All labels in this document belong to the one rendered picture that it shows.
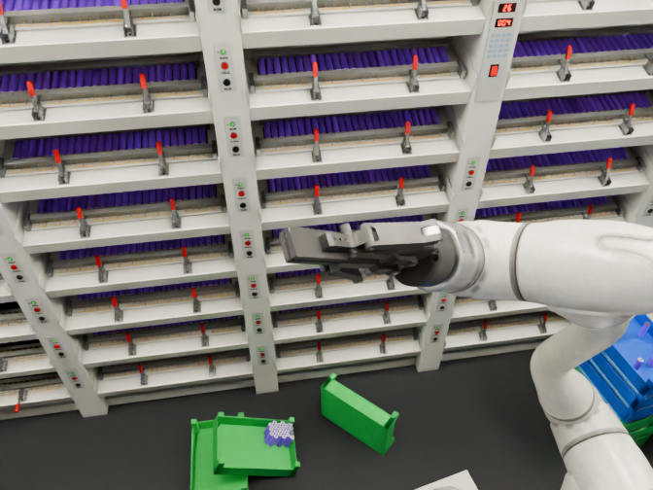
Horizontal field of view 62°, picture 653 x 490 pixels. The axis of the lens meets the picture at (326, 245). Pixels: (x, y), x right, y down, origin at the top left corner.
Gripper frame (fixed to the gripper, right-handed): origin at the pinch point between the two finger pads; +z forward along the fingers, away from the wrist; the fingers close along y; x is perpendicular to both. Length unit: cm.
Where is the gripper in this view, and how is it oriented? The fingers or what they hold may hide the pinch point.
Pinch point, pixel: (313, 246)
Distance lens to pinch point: 50.9
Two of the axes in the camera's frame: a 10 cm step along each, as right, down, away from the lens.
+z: -6.7, -0.6, -7.4
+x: 2.7, 9.1, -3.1
